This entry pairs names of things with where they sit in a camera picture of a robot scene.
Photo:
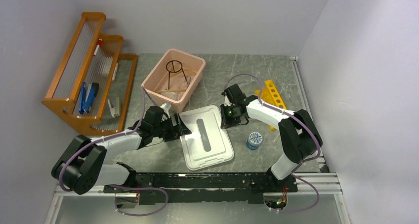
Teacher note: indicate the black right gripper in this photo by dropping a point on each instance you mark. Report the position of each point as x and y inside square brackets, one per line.
[227, 122]

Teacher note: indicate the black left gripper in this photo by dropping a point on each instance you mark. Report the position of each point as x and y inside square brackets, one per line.
[176, 130]

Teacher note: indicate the white metal tray lid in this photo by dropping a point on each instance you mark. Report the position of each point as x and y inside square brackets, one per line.
[207, 145]

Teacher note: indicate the small white plastic bag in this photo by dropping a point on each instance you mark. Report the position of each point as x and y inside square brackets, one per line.
[174, 93]

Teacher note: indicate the tan rubber tubing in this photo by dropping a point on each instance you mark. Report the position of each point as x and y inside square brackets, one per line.
[177, 82]

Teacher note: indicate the black wire ring tripod stand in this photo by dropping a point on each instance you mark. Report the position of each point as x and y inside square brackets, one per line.
[174, 67]

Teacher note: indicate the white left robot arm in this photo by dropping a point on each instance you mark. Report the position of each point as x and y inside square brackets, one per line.
[89, 162]

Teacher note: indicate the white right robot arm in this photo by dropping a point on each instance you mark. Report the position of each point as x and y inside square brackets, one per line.
[299, 136]

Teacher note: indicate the blue patterned round tin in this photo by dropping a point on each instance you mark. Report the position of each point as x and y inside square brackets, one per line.
[254, 141]

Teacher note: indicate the yellow test tube rack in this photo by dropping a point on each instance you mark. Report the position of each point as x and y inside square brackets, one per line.
[270, 95]

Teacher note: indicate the pink plastic bin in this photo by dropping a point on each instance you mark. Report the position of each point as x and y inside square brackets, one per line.
[159, 75]

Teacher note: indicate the wooden drying rack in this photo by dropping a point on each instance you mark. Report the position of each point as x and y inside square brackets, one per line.
[111, 68]

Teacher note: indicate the blue stapler tool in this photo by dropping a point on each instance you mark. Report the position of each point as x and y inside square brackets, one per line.
[89, 93]

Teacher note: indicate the red and white marker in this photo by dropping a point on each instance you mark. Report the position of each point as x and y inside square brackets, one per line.
[98, 44]

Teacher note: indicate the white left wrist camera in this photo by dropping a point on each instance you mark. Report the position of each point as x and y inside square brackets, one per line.
[166, 108]

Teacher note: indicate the aluminium frame rail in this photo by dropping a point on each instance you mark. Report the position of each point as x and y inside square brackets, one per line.
[315, 184]

